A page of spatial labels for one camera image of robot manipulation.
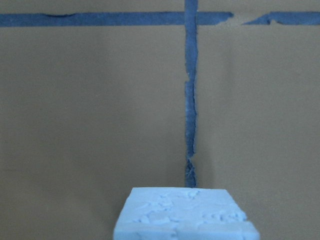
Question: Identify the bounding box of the light blue foam block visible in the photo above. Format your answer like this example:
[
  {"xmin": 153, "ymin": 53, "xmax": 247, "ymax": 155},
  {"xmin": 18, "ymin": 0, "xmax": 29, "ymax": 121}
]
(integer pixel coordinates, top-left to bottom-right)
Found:
[{"xmin": 113, "ymin": 187, "xmax": 260, "ymax": 240}]

